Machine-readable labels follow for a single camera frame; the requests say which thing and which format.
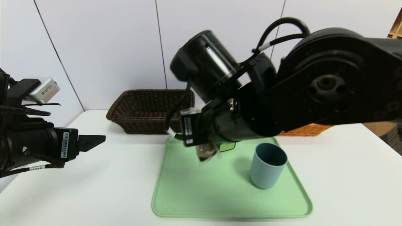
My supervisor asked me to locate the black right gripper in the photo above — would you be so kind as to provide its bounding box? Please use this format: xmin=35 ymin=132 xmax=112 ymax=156
xmin=180 ymin=113 xmax=212 ymax=147

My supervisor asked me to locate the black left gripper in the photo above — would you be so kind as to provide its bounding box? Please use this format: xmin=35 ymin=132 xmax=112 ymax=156
xmin=9 ymin=126 xmax=106 ymax=162

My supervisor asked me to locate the clear brown snack bar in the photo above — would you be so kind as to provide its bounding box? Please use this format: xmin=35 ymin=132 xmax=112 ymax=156
xmin=195 ymin=143 xmax=219 ymax=162

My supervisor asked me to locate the dark green black-capped bottle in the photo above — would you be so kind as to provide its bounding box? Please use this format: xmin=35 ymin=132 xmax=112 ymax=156
xmin=219 ymin=142 xmax=236 ymax=153

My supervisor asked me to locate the light blue plastic cup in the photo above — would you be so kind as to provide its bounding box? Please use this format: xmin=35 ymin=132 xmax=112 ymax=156
xmin=250 ymin=143 xmax=288 ymax=190

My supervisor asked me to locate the dark brown wicker basket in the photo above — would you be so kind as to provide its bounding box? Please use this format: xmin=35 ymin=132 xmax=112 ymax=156
xmin=106 ymin=89 xmax=195 ymax=135

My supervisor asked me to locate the orange wicker basket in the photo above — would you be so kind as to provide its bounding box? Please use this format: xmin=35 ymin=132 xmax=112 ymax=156
xmin=278 ymin=123 xmax=334 ymax=137

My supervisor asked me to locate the light green plastic tray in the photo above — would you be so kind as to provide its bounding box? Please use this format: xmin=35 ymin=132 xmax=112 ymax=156
xmin=151 ymin=135 xmax=313 ymax=218

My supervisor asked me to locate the dark grey woven object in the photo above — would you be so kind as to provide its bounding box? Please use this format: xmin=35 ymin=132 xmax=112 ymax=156
xmin=384 ymin=126 xmax=402 ymax=156

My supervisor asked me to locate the light wooden shelf unit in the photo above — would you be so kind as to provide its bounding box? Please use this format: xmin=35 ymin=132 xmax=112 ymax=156
xmin=389 ymin=8 xmax=402 ymax=39

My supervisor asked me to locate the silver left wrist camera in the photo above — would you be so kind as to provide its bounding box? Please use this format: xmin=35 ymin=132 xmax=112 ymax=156
xmin=30 ymin=78 xmax=61 ymax=104

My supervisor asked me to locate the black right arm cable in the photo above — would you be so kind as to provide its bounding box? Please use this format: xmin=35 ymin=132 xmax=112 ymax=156
xmin=253 ymin=17 xmax=310 ymax=54

